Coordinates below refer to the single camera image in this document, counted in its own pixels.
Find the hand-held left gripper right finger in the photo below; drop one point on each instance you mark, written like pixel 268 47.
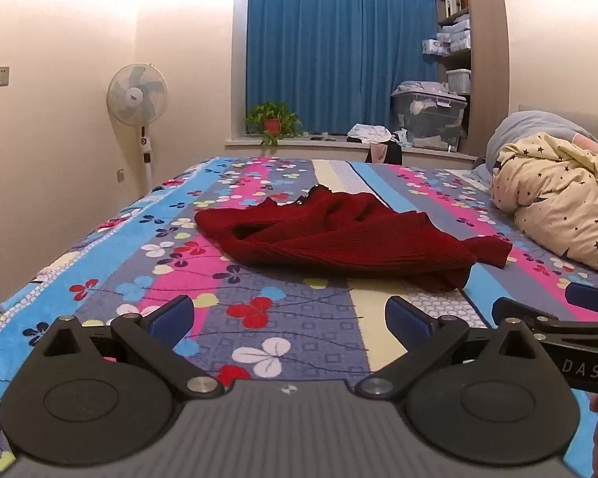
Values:
pixel 407 319

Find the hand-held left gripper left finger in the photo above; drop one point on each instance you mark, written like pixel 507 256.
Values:
pixel 172 316

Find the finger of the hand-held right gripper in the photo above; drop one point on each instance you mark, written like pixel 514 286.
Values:
pixel 590 295
pixel 508 306

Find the dark red knit sweater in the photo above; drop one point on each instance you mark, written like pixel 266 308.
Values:
pixel 339 236

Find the white clothes pile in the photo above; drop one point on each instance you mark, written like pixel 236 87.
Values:
pixel 370 133

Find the floral striped bed sheet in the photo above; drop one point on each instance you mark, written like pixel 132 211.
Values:
pixel 259 318

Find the cream star-print duvet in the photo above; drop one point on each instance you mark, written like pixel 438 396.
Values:
pixel 563 194

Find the dark hanging cloth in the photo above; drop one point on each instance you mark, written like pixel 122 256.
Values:
pixel 386 153

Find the grey pillow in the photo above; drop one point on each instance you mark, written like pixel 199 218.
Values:
pixel 530 134

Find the clear plastic storage bin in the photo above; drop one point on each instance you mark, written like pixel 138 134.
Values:
pixel 428 117

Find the potted green plant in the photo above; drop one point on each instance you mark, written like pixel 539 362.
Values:
pixel 271 122

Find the white standing fan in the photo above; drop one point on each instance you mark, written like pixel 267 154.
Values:
pixel 138 94

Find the white storage basket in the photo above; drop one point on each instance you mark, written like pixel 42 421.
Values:
pixel 459 79

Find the blue curtain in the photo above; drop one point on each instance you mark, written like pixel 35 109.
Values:
pixel 339 50

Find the wooden wall shelf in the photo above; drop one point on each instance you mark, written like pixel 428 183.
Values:
pixel 461 25

